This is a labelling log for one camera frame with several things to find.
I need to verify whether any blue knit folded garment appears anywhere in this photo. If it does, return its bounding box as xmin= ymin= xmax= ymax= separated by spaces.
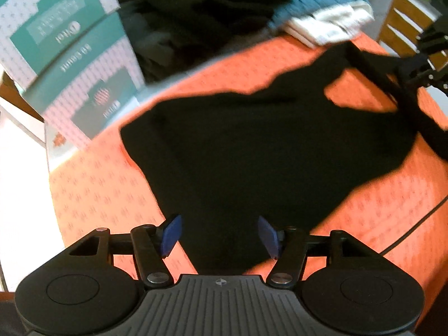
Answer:
xmin=268 ymin=0 xmax=368 ymax=30

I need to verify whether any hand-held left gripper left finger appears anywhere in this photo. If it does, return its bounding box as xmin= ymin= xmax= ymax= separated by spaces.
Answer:
xmin=68 ymin=214 xmax=183 ymax=286

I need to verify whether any white folded garment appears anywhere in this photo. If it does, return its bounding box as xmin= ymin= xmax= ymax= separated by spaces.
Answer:
xmin=283 ymin=2 xmax=375 ymax=48

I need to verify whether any orange patterned tablecloth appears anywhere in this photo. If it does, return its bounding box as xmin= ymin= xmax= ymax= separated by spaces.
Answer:
xmin=47 ymin=33 xmax=448 ymax=323

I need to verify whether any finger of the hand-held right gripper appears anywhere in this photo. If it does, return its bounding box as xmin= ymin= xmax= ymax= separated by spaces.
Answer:
xmin=397 ymin=54 xmax=448 ymax=90

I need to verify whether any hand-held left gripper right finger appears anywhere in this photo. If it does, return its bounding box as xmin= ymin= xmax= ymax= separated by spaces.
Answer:
xmin=258 ymin=216 xmax=380 ymax=286

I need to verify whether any black garment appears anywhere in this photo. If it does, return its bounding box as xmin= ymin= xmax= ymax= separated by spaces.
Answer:
xmin=119 ymin=44 xmax=448 ymax=274

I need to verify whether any teal white box red print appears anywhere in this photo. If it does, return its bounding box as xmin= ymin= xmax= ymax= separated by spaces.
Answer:
xmin=21 ymin=10 xmax=146 ymax=149

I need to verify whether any black cable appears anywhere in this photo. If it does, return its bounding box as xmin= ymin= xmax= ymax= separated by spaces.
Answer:
xmin=380 ymin=196 xmax=448 ymax=254

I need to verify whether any white box orange leaf print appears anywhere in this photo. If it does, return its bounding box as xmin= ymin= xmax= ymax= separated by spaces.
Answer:
xmin=44 ymin=122 xmax=93 ymax=172

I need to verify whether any pile of dark clothes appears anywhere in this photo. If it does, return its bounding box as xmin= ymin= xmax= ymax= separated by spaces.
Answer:
xmin=115 ymin=0 xmax=309 ymax=85

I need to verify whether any teal white cardboard box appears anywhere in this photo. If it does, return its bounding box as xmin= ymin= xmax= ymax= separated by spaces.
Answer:
xmin=0 ymin=0 xmax=121 ymax=90

